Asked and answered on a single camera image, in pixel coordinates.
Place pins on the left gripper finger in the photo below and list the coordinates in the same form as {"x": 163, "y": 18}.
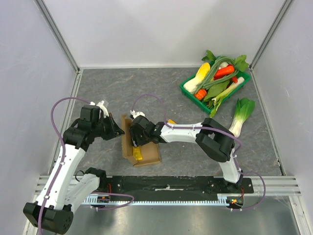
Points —
{"x": 113, "y": 124}
{"x": 111, "y": 134}

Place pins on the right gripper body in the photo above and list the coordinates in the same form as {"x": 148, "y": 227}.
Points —
{"x": 134, "y": 138}

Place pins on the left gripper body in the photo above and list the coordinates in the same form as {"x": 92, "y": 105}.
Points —
{"x": 106, "y": 124}

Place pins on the yellow tube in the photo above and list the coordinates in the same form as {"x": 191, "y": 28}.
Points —
{"x": 137, "y": 153}

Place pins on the brown cardboard express box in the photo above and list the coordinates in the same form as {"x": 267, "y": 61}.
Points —
{"x": 150, "y": 151}

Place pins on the yellow utility knife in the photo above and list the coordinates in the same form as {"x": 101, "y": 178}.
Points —
{"x": 171, "y": 121}

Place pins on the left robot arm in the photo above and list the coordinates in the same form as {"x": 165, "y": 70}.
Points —
{"x": 54, "y": 208}

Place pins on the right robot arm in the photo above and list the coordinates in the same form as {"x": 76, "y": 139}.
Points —
{"x": 215, "y": 140}

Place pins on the green plastic tray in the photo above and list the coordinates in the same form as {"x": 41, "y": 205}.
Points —
{"x": 241, "y": 64}

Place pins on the yellow napa cabbage toy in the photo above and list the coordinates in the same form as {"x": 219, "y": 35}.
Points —
{"x": 192, "y": 84}

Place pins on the small orange pumpkin toy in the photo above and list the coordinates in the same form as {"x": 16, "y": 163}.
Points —
{"x": 201, "y": 94}

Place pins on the green leafy vegetable toy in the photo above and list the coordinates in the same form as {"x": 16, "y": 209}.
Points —
{"x": 212, "y": 93}

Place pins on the white green leek toy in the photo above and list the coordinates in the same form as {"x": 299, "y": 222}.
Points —
{"x": 219, "y": 98}

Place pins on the green long beans toy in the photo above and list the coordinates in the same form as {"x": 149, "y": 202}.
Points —
{"x": 207, "y": 83}

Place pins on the bok choy toy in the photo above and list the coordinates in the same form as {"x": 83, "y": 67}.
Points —
{"x": 243, "y": 110}

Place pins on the orange carrot toy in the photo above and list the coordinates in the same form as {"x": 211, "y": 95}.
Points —
{"x": 224, "y": 72}

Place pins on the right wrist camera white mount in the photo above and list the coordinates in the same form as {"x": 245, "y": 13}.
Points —
{"x": 137, "y": 113}

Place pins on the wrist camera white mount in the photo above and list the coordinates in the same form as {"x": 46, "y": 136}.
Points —
{"x": 137, "y": 113}
{"x": 103, "y": 106}

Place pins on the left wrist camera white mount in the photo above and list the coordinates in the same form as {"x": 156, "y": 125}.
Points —
{"x": 103, "y": 106}

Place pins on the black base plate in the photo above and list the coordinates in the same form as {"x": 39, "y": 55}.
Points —
{"x": 173, "y": 186}

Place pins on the grey slotted cable duct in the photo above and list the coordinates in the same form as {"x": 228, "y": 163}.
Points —
{"x": 97, "y": 200}

